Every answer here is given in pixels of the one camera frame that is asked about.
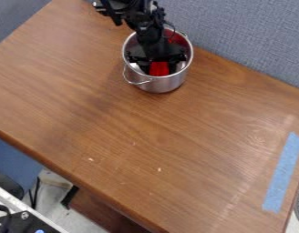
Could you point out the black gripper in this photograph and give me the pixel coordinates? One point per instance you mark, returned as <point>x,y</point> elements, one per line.
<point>154,46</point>

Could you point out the stainless steel pot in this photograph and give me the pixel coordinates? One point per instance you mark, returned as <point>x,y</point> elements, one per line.
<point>157,84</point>

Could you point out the red long block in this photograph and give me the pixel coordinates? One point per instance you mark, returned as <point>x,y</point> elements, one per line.
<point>159,69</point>

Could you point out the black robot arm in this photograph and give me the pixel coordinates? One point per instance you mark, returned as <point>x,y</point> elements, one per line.
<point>129,10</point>

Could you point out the black round object at left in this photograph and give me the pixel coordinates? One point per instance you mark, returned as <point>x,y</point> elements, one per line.
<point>10,186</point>

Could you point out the blue tape strip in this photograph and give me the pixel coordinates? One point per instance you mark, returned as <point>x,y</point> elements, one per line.
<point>282,176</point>

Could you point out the black device with blue light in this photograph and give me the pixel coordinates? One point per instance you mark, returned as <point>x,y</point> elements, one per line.
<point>22,222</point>

